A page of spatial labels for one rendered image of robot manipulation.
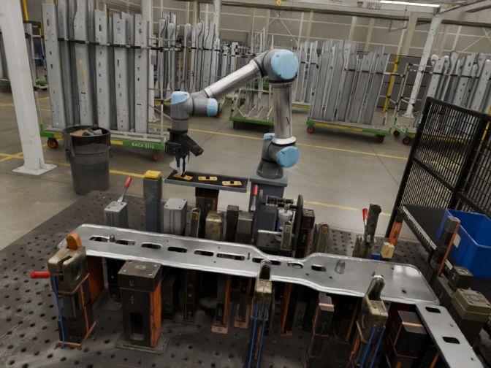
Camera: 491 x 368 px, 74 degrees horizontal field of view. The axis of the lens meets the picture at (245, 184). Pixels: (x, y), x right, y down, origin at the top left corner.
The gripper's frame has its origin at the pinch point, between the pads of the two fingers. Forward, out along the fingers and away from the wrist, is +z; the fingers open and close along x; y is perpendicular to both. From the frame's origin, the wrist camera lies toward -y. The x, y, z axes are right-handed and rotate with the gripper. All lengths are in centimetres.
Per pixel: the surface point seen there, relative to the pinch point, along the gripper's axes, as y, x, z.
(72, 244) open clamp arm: 9, 53, 11
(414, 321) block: -101, 23, 20
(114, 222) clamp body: 15.9, 26.8, 17.7
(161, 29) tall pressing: 449, -608, -76
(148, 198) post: 13.4, 7.4, 13.9
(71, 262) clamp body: 3, 59, 13
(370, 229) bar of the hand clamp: -83, -6, 7
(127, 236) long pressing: 4.5, 32.2, 18.2
